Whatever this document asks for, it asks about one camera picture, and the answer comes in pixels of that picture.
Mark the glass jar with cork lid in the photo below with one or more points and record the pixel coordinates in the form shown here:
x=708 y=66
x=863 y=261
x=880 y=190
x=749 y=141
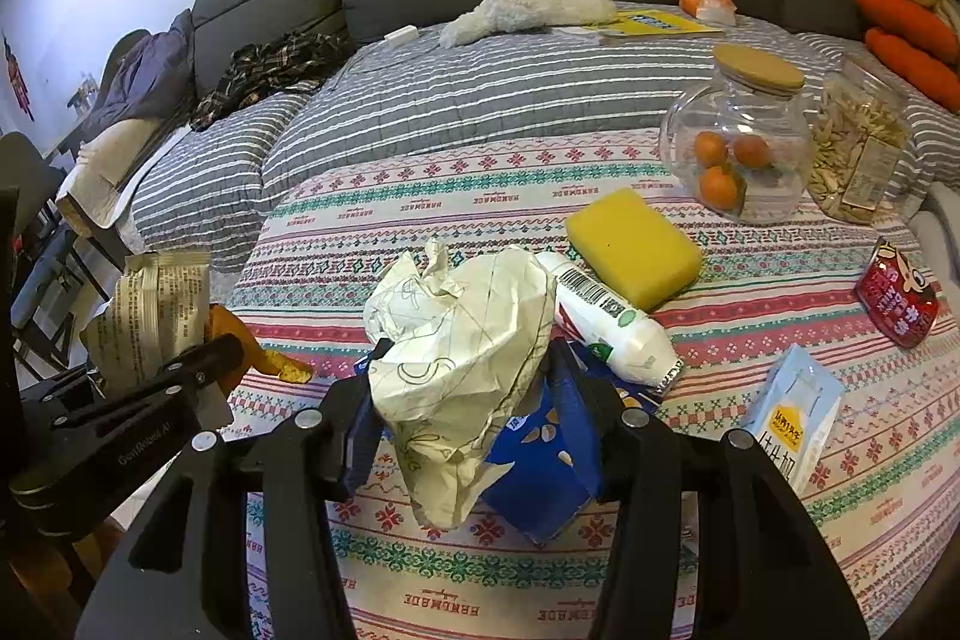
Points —
x=757 y=66

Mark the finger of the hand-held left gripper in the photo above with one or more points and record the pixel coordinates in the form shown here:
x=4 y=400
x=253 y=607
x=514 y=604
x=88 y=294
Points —
x=206 y=359

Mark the orange and white packet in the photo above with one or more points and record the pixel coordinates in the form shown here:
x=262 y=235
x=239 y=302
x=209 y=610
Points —
x=709 y=3

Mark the orange yellow wrapper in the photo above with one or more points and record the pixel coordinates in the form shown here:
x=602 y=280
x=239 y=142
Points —
x=232 y=332

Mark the purple jacket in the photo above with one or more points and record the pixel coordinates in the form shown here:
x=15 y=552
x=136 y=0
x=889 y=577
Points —
x=150 y=70

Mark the small white box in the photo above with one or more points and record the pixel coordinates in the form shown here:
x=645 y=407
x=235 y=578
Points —
x=401 y=33

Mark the red snack packet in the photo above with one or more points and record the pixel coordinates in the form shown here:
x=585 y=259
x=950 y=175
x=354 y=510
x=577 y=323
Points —
x=896 y=302

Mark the small orange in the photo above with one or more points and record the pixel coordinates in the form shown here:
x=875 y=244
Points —
x=710 y=149
x=752 y=151
x=718 y=188

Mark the dark plaid cloth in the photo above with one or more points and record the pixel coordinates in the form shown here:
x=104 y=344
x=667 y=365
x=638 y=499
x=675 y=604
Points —
x=262 y=70

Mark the white tube with barcode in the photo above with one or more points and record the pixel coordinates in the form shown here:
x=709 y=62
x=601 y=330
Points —
x=607 y=317

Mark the grey chair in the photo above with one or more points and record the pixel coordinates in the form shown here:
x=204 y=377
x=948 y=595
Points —
x=30 y=175

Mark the grey striped quilt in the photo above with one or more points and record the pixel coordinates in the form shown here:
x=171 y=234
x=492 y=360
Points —
x=450 y=100

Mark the patterned white blanket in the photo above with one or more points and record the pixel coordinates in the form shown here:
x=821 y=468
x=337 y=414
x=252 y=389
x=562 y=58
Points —
x=465 y=197

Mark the white paper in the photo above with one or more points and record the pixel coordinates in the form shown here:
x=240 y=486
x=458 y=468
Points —
x=465 y=340

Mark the yellow sponge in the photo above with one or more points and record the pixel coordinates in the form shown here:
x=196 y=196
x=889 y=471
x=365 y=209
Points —
x=634 y=246

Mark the beige printed wrapper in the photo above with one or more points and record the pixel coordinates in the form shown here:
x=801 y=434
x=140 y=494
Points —
x=150 y=302

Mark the cream pillow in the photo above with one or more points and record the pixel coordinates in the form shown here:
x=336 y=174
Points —
x=105 y=160

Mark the red wall decoration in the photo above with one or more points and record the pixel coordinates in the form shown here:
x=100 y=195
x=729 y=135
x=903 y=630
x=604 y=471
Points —
x=16 y=78

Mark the clear jar of seeds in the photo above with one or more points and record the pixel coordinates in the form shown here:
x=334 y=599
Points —
x=855 y=145

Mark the yellow book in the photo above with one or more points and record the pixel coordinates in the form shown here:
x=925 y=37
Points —
x=652 y=21

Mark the blue carton box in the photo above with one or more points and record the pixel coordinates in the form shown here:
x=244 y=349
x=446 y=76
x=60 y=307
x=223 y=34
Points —
x=536 y=482

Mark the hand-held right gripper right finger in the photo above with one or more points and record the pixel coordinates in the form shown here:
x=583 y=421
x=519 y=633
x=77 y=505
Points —
x=585 y=452

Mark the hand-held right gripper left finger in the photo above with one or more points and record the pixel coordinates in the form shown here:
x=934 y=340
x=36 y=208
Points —
x=358 y=452

